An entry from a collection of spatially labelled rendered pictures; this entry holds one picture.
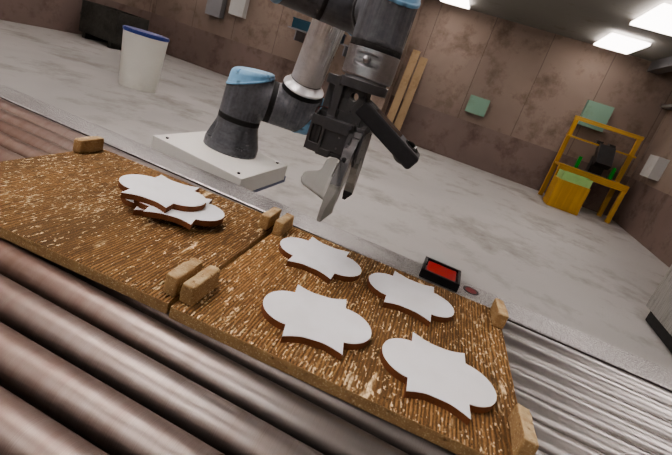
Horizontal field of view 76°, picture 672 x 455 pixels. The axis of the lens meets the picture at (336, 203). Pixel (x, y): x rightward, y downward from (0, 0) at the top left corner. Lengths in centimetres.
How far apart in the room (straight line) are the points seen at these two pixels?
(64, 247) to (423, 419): 46
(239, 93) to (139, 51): 568
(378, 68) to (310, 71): 56
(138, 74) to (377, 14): 636
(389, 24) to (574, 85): 986
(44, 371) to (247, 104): 86
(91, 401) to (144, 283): 16
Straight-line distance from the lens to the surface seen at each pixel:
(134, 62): 688
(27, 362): 49
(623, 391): 84
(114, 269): 58
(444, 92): 1029
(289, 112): 119
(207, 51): 1242
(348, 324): 57
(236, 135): 120
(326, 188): 61
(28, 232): 65
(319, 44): 113
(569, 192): 896
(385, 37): 62
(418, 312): 66
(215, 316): 53
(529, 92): 1031
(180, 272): 54
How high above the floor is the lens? 124
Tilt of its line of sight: 17 degrees down
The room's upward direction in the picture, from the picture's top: 19 degrees clockwise
